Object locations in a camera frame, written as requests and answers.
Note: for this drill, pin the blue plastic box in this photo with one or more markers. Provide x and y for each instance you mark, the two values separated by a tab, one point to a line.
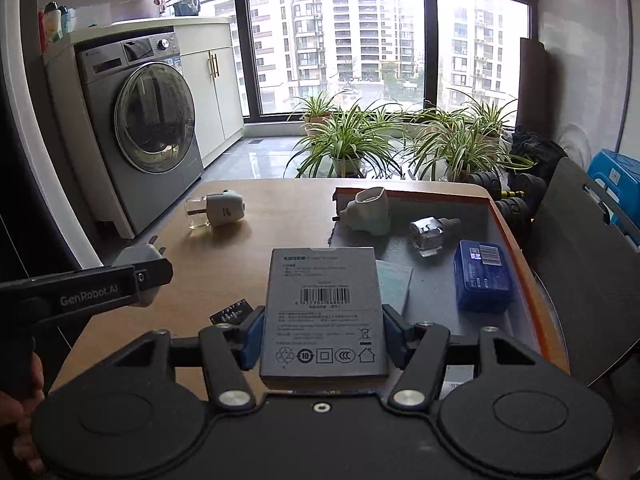
482	280

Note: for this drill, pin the dark leaning board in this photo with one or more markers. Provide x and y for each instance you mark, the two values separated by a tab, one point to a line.
531	85

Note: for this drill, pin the grey cardboard box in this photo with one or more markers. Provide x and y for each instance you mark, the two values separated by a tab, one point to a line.
325	310

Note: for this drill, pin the black chair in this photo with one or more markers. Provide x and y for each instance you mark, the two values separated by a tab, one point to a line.
575	240

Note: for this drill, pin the white bottle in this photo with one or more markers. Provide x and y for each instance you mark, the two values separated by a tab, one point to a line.
52	25

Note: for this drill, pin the dark window frame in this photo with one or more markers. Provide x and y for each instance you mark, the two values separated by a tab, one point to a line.
429	35

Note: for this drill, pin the teal bottle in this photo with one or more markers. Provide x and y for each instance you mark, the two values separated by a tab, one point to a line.
65	19

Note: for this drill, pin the grey plug adapter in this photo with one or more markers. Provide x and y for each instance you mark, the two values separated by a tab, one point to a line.
137	255

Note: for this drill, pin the grey wall pipe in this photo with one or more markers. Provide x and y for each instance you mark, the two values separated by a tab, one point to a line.
625	60

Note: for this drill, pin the white repellent heater with bottle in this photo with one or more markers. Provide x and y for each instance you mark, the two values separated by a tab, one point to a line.
225	207

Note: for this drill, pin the blue plastic stool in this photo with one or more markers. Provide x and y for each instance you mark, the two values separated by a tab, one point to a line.
620	175

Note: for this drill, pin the white cabinet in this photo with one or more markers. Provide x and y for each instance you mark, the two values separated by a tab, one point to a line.
220	95

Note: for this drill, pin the apartment buildings outside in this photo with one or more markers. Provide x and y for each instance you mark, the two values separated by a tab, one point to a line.
350	25

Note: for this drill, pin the orange-edged cardboard box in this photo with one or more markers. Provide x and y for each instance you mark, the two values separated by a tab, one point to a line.
435	270

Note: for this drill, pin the silver washing machine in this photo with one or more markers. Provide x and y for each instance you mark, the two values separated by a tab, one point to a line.
155	120

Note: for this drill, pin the white fan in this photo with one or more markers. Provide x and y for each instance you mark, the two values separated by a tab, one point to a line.
575	140

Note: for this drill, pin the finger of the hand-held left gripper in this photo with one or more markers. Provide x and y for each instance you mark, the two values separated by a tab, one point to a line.
155	275

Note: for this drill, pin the potted spider plant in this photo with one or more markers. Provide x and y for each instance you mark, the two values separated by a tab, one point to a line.
487	112
317	112
460	150
345	145

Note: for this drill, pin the black bag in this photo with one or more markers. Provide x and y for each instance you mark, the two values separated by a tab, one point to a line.
535	147

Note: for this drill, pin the red bottle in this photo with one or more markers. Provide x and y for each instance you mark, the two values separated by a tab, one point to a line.
41	32

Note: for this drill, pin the black dumbbell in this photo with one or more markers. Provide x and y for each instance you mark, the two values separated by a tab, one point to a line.
512	212
532	189

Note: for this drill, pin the clear liquid refill bottle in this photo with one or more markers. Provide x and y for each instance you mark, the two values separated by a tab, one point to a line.
427	235

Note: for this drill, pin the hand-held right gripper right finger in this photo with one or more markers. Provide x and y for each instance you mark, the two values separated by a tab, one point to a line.
392	335

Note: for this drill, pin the teal cardboard box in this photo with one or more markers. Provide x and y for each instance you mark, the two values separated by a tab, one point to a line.
395	285

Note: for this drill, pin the white plug-in repellent heater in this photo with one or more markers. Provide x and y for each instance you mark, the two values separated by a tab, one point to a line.
367	215

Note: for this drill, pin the person's left hand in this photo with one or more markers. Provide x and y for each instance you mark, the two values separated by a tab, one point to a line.
15	425

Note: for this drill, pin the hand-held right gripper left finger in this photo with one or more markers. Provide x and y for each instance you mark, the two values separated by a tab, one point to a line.
252	340

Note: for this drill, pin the small black box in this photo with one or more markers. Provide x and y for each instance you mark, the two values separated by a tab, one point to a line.
230	312

